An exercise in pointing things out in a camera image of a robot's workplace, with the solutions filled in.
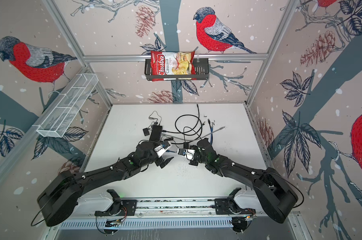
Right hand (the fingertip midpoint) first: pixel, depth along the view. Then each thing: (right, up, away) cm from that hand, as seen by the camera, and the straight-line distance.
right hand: (183, 152), depth 84 cm
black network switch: (-19, +9, +18) cm, 28 cm away
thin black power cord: (-23, +19, +25) cm, 38 cm away
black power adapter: (-26, +10, +19) cm, 34 cm away
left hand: (-8, +2, -2) cm, 9 cm away
